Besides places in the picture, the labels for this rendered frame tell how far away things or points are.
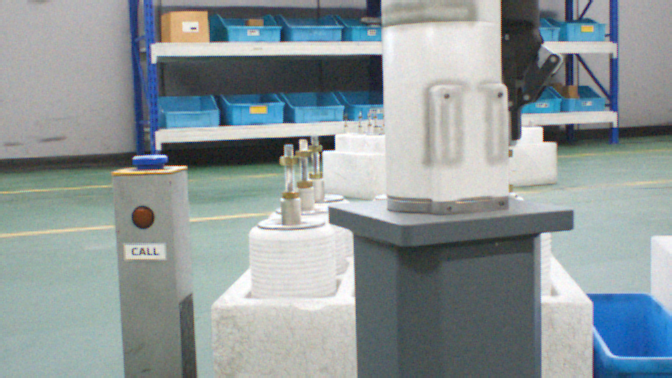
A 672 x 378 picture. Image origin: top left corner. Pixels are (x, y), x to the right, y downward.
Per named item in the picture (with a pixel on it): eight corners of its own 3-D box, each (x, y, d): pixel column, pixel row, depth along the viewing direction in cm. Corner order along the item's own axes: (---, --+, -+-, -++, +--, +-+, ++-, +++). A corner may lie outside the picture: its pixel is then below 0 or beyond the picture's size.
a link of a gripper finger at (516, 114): (505, 92, 90) (507, 140, 91) (533, 91, 89) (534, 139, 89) (509, 93, 92) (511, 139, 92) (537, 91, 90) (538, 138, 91)
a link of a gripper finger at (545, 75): (552, 50, 87) (514, 94, 89) (565, 62, 87) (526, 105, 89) (559, 52, 89) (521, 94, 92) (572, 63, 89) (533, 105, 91)
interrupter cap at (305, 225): (328, 222, 99) (328, 216, 99) (322, 232, 91) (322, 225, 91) (263, 223, 99) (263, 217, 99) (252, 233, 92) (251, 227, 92)
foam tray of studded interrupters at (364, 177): (451, 192, 354) (450, 149, 352) (371, 200, 335) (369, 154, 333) (399, 186, 388) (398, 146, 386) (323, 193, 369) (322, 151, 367)
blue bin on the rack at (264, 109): (210, 125, 595) (209, 95, 593) (262, 123, 610) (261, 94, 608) (231, 126, 549) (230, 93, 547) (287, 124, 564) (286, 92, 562)
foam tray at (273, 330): (592, 473, 87) (593, 301, 85) (218, 469, 91) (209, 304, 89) (540, 359, 126) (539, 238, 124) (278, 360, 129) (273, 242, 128)
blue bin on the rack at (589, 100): (530, 112, 698) (529, 87, 696) (567, 111, 712) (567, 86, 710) (568, 112, 652) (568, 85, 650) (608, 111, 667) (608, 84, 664)
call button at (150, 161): (162, 174, 98) (161, 156, 98) (128, 175, 99) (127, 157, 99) (172, 171, 102) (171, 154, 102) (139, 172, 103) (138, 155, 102)
